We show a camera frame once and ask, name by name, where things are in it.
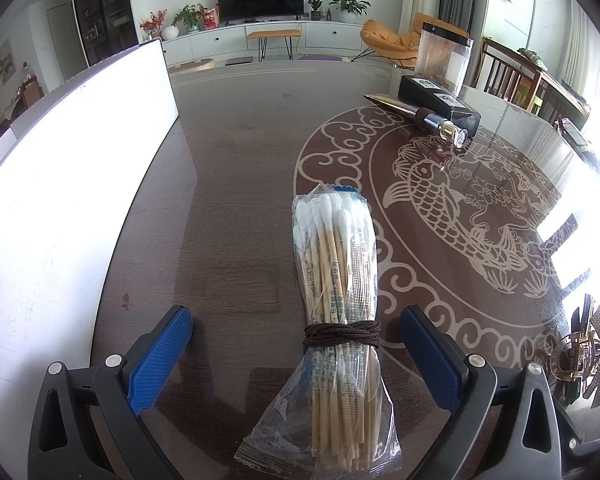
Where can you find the orange top bench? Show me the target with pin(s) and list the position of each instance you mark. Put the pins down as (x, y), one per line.
(274, 34)

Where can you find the white television cabinet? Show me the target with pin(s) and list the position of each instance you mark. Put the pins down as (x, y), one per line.
(220, 42)

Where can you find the red box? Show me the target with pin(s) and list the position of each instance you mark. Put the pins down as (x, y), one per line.
(211, 19)

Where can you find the black television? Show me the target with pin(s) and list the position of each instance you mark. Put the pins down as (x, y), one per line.
(260, 0)

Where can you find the leafy potted plant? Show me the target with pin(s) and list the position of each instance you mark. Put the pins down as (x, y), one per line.
(190, 17)

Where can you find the wooden chair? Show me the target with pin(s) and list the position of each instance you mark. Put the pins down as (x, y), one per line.
(510, 75)

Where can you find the wooden side table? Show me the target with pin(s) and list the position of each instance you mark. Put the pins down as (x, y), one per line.
(565, 100)

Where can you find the white board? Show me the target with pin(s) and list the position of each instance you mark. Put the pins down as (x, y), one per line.
(80, 160)

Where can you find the orange lounge chair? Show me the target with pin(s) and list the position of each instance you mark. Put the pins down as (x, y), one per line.
(385, 37)

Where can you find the small green potted plant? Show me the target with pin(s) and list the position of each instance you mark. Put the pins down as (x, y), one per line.
(315, 7)

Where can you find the black display shelf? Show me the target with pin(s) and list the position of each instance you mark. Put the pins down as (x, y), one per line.
(105, 10)

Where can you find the large green potted plant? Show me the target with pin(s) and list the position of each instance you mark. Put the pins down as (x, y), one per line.
(349, 4)

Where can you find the red flowers in white vase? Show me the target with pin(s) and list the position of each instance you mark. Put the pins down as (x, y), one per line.
(169, 32)

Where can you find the clear plastic canister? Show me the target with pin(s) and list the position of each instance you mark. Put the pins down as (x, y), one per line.
(440, 55)

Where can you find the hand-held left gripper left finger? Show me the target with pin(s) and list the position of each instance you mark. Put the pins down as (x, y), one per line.
(157, 360)

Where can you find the framed wall picture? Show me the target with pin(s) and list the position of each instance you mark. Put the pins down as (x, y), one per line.
(6, 62)

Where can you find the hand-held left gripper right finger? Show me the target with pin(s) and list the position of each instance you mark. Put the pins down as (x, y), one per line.
(430, 355)

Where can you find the cotton swab packet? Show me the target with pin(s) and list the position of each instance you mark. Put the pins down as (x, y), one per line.
(330, 260)

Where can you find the gold tube with metal cap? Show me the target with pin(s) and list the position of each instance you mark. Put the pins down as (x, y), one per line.
(430, 117)

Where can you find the black box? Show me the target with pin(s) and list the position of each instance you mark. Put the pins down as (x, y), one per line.
(430, 95)

